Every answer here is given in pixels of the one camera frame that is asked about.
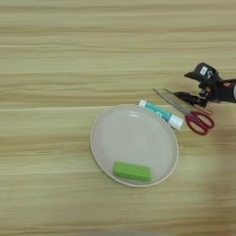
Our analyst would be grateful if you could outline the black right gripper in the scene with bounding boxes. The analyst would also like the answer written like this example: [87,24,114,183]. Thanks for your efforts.
[172,70,236,108]

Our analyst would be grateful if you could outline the green rectangular block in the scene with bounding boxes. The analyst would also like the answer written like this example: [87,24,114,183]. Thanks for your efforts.
[112,160,152,183]

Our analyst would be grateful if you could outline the black box with white label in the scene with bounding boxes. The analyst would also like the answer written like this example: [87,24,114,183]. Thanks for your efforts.
[195,62,221,83]

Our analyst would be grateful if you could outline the teal white glue stick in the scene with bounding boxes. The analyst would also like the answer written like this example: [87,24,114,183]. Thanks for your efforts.
[137,99,185,131]

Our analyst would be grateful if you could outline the beige round plate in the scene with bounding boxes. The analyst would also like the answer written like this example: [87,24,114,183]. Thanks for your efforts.
[89,103,180,188]

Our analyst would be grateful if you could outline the red handled scissors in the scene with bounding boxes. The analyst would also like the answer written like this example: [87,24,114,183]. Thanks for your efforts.
[152,88,216,136]

